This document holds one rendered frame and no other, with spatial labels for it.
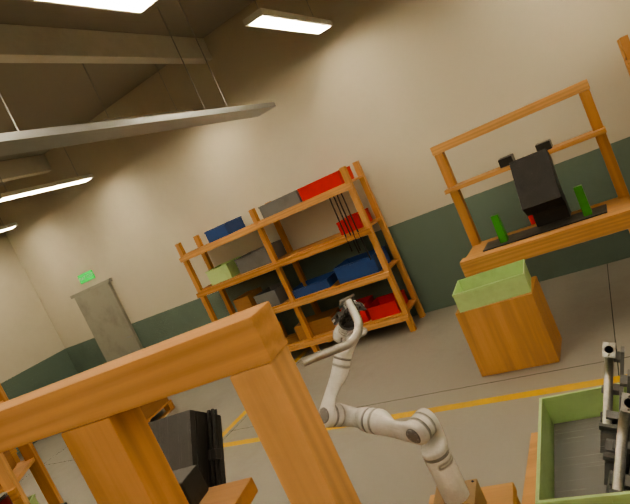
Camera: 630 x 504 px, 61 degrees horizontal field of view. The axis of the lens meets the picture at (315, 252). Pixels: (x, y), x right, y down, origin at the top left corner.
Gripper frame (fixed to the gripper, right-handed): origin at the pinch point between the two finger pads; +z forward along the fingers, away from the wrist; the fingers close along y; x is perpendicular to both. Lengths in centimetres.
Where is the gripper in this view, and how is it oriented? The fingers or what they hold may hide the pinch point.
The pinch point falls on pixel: (349, 306)
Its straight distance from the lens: 185.8
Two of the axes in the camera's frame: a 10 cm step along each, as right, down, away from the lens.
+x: 4.6, 7.9, -4.1
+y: 8.9, -4.1, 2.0
